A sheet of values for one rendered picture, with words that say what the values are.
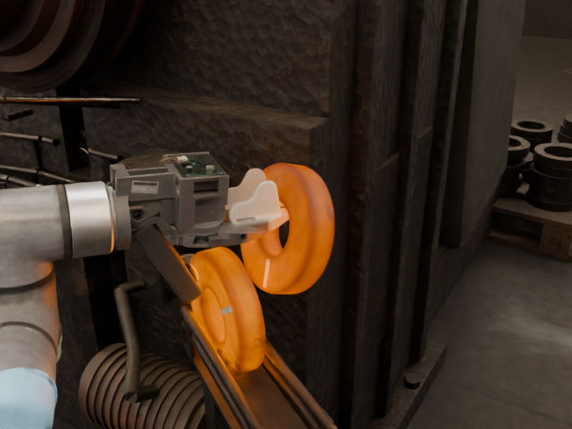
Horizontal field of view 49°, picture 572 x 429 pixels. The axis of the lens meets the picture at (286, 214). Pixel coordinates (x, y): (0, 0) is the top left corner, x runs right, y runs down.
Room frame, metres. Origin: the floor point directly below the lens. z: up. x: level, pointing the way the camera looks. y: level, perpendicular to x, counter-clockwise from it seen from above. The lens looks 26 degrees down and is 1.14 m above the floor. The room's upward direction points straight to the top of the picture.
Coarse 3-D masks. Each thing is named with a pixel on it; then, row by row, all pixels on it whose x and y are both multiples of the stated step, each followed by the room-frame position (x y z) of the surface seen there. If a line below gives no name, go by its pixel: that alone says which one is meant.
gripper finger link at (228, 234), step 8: (224, 224) 0.60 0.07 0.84; (232, 224) 0.61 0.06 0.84; (248, 224) 0.61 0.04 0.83; (256, 224) 0.61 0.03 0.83; (264, 224) 0.62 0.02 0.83; (224, 232) 0.59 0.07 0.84; (232, 232) 0.59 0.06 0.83; (240, 232) 0.59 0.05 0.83; (248, 232) 0.60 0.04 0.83; (256, 232) 0.61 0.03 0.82; (264, 232) 0.61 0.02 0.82; (200, 240) 0.59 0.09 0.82; (208, 240) 0.59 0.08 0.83; (216, 240) 0.58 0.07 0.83; (224, 240) 0.58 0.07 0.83; (232, 240) 0.59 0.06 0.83; (240, 240) 0.59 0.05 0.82; (248, 240) 0.60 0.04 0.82
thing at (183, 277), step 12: (144, 228) 0.58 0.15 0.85; (156, 228) 0.58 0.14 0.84; (144, 240) 0.57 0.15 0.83; (156, 240) 0.58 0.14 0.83; (156, 252) 0.58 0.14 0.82; (168, 252) 0.58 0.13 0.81; (156, 264) 0.58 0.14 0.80; (168, 264) 0.58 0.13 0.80; (180, 264) 0.59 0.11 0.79; (168, 276) 0.58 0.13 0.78; (180, 276) 0.59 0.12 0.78; (192, 276) 0.61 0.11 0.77; (180, 288) 0.59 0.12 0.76; (192, 288) 0.59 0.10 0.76; (192, 300) 0.59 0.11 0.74
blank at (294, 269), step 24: (288, 168) 0.67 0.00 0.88; (288, 192) 0.65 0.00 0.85; (312, 192) 0.63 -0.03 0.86; (312, 216) 0.61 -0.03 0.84; (264, 240) 0.67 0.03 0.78; (288, 240) 0.62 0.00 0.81; (312, 240) 0.59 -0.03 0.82; (264, 264) 0.64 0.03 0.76; (288, 264) 0.61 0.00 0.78; (312, 264) 0.59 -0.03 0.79; (264, 288) 0.63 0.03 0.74; (288, 288) 0.60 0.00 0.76
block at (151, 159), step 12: (132, 156) 0.91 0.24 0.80; (144, 156) 0.91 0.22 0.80; (156, 156) 0.91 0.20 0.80; (132, 168) 0.86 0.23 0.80; (144, 168) 0.86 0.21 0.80; (132, 240) 0.86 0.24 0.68; (132, 252) 0.87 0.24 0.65; (144, 252) 0.85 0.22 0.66; (180, 252) 0.88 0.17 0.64; (192, 252) 0.91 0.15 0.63; (132, 264) 0.87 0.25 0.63; (144, 264) 0.85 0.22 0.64; (132, 276) 0.87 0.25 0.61; (144, 276) 0.86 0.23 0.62; (156, 276) 0.84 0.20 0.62; (156, 288) 0.84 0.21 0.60; (168, 288) 0.85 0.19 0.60; (156, 300) 0.85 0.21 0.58; (168, 300) 0.85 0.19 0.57
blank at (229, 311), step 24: (192, 264) 0.67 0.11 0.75; (216, 264) 0.61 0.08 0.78; (240, 264) 0.62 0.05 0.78; (216, 288) 0.61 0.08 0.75; (240, 288) 0.59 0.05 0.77; (192, 312) 0.68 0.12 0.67; (216, 312) 0.65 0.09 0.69; (240, 312) 0.57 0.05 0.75; (216, 336) 0.62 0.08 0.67; (240, 336) 0.56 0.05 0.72; (264, 336) 0.57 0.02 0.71; (240, 360) 0.56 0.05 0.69
